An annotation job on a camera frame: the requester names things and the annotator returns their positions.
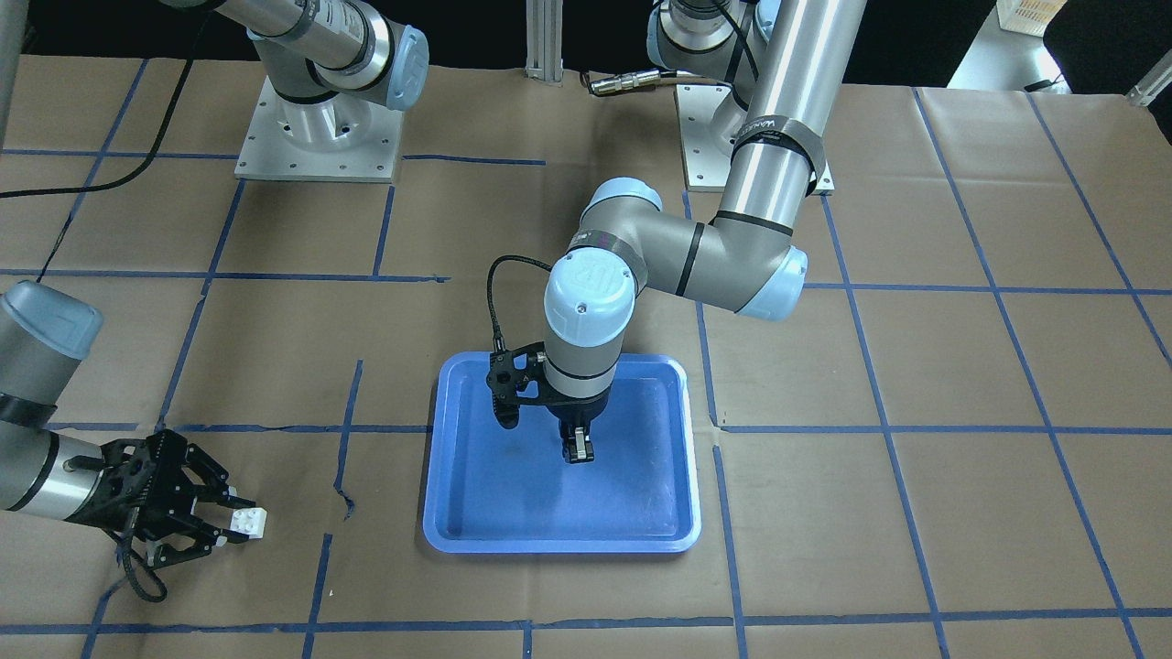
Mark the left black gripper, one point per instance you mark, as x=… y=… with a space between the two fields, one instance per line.
x=575 y=411

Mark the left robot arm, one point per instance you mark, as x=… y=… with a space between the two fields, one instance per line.
x=759 y=80

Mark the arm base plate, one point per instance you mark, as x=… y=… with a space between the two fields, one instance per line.
x=341 y=139
x=709 y=120

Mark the blue plastic tray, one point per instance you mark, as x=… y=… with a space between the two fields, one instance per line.
x=492 y=490

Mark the white block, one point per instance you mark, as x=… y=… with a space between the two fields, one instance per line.
x=249 y=521

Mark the aluminium frame post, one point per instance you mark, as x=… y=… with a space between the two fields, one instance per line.
x=543 y=37

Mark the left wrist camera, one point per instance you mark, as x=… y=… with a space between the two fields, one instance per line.
x=516 y=377

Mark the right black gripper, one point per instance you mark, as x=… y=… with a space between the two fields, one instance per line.
x=179 y=515

